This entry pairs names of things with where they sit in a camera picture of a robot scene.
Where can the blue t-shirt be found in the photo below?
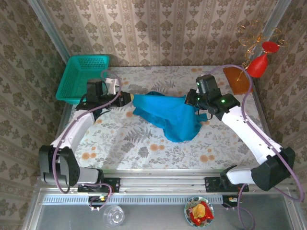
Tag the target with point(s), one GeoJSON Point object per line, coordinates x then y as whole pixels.
{"type": "Point", "coordinates": [168, 115]}

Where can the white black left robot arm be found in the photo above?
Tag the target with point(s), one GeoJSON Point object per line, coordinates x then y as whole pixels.
{"type": "Point", "coordinates": [79, 127]}

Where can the teal plastic basket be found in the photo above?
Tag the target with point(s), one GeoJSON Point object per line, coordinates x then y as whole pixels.
{"type": "Point", "coordinates": [81, 79]}

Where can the brown wooden base board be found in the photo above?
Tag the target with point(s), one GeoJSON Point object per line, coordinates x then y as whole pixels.
{"type": "Point", "coordinates": [238, 81]}

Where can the red wine glass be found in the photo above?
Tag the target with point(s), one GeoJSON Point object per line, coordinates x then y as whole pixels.
{"type": "Point", "coordinates": [257, 65]}

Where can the floral tablecloth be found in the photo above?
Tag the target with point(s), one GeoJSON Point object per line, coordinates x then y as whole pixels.
{"type": "Point", "coordinates": [168, 153]}

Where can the small black electronics box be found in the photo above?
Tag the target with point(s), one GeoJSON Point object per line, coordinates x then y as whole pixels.
{"type": "Point", "coordinates": [96, 199]}
{"type": "Point", "coordinates": [229, 201]}

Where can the yellow snack piece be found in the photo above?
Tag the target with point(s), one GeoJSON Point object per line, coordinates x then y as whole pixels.
{"type": "Point", "coordinates": [198, 210]}

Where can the patterned plate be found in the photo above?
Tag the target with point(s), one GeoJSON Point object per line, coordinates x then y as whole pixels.
{"type": "Point", "coordinates": [188, 212]}

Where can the red snack packet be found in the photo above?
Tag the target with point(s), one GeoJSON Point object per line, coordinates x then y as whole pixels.
{"type": "Point", "coordinates": [206, 215]}

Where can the clear plastic cup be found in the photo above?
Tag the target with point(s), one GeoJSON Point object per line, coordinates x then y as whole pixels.
{"type": "Point", "coordinates": [114, 215]}

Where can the steel tray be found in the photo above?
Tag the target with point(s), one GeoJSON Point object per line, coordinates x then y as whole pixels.
{"type": "Point", "coordinates": [156, 215]}

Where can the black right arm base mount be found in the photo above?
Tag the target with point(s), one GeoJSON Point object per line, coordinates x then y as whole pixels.
{"type": "Point", "coordinates": [211, 184]}

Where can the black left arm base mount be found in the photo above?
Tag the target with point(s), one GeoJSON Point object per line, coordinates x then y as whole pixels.
{"type": "Point", "coordinates": [115, 184]}

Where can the aluminium table frame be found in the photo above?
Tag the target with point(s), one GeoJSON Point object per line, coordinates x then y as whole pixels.
{"type": "Point", "coordinates": [156, 182]}

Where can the aluminium corner post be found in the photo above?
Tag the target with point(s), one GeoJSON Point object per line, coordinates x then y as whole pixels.
{"type": "Point", "coordinates": [48, 26]}
{"type": "Point", "coordinates": [278, 14]}

